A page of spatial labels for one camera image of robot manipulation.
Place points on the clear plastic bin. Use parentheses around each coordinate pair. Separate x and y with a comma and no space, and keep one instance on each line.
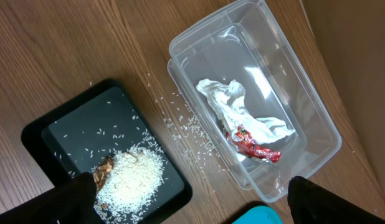
(243,42)

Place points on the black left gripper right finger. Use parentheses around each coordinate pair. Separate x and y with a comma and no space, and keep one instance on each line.
(312,204)

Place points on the teal plastic tray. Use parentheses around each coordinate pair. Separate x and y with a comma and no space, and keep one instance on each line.
(259,215)

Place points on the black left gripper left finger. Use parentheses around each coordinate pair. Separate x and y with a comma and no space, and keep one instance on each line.
(71,202)

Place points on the white tissue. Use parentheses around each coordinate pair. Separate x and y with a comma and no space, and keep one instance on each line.
(227,101)

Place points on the brown food scrap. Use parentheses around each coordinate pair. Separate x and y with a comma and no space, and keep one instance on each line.
(102,171)

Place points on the black tray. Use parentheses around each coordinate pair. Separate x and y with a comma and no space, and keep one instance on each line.
(100,122)

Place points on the pile of rice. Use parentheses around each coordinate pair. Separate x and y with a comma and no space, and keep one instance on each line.
(131,186)

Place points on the red snack wrapper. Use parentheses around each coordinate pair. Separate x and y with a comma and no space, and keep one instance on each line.
(248,146)

